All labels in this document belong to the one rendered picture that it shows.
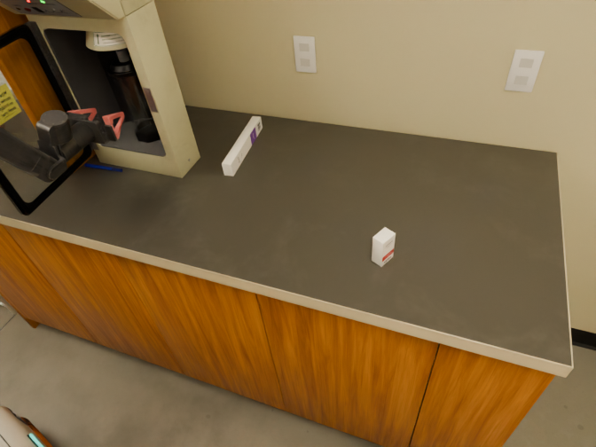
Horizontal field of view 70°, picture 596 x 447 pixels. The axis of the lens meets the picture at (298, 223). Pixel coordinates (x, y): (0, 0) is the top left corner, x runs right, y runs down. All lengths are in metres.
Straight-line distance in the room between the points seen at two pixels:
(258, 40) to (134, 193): 0.63
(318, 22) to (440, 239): 0.73
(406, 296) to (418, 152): 0.54
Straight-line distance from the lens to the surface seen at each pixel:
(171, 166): 1.34
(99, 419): 2.08
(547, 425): 1.98
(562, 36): 1.33
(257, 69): 1.54
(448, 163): 1.32
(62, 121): 1.14
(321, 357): 1.24
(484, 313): 0.97
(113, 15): 1.11
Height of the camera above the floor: 1.72
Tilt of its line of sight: 44 degrees down
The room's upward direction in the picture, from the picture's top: 7 degrees counter-clockwise
